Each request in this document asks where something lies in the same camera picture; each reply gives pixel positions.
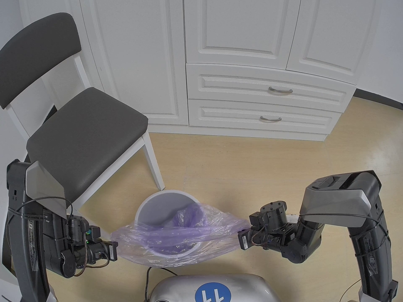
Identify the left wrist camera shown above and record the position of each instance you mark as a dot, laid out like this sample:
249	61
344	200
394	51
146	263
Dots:
94	233

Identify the purple plastic bag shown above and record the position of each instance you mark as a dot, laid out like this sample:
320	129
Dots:
176	234

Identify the white trash bin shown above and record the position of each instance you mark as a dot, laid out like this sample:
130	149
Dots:
157	203

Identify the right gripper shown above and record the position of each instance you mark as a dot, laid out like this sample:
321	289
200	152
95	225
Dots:
255	239

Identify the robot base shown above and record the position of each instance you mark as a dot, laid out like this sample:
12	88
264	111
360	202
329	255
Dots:
214	288

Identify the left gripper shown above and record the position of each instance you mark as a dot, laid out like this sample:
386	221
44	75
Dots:
105	251

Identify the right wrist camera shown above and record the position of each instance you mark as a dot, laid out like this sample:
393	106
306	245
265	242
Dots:
258	219

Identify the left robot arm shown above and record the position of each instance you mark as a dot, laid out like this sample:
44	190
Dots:
28	231

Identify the grey and white chair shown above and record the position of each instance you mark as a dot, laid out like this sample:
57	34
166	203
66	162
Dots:
85	137

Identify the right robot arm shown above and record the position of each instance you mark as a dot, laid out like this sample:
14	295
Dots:
371	231

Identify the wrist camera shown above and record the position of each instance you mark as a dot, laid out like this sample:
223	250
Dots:
258	219
94	233

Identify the white wardrobe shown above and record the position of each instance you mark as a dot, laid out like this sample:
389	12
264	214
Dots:
236	27

